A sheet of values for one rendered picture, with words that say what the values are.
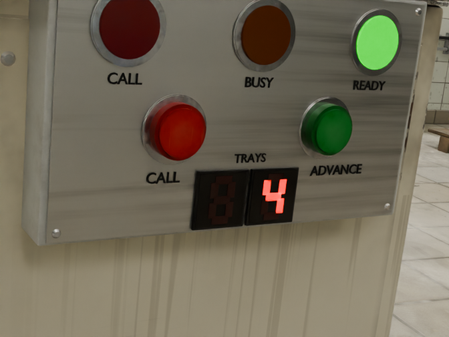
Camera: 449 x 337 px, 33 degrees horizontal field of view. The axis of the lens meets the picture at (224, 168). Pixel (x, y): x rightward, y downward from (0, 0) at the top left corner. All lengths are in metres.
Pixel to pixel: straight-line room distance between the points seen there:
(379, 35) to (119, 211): 0.19
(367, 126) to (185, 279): 0.15
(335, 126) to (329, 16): 0.06
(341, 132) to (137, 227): 0.13
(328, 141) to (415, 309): 1.82
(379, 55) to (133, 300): 0.21
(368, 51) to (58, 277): 0.22
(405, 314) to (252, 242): 1.73
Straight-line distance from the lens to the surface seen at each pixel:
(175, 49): 0.39
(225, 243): 0.48
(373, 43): 0.47
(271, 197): 0.44
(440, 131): 4.72
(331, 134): 0.45
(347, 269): 0.55
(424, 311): 2.25
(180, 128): 0.39
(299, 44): 0.44
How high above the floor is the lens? 0.84
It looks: 14 degrees down
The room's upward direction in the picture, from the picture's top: 6 degrees clockwise
